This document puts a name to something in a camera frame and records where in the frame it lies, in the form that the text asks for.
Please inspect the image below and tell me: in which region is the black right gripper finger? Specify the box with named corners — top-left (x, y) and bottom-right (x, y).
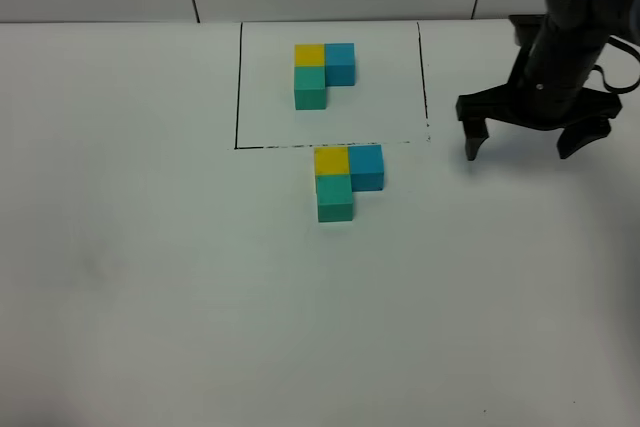
top-left (557, 117), bottom-right (611, 159)
top-left (462, 119), bottom-right (489, 161)

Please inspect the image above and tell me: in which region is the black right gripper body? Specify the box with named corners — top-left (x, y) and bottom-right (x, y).
top-left (456, 15), bottom-right (622, 130)

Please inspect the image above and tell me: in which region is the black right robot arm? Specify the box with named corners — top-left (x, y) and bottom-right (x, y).
top-left (456, 0), bottom-right (639, 160)

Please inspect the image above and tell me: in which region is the white template paper sheet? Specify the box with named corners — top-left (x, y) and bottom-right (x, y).
top-left (233, 21), bottom-right (432, 151)

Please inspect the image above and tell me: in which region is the template blue cube block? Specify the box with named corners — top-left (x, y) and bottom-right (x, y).
top-left (325, 43), bottom-right (356, 87)

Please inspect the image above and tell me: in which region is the template green cube block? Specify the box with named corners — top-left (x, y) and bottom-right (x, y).
top-left (294, 66), bottom-right (327, 110)

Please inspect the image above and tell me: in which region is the template yellow cube block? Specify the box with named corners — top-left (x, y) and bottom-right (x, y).
top-left (294, 44), bottom-right (326, 67)

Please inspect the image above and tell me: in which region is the braided black right cable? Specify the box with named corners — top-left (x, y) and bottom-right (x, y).
top-left (591, 34), bottom-right (640, 95)

